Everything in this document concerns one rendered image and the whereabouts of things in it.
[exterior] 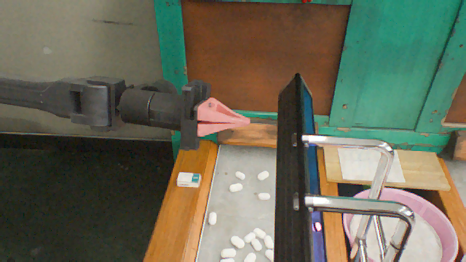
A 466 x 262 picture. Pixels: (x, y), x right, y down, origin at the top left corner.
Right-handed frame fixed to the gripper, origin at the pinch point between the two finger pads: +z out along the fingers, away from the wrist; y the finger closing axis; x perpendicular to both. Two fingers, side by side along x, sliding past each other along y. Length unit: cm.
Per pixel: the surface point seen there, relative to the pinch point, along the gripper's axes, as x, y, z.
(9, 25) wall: -111, 4, -137
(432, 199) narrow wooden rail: -54, 32, 46
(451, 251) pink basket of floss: -33, 36, 47
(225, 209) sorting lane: -35, 37, -9
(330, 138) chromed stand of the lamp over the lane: -11.6, 4.7, 13.9
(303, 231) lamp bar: 7.8, 12.4, 11.1
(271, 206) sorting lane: -39, 35, 3
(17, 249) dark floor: -74, 101, -114
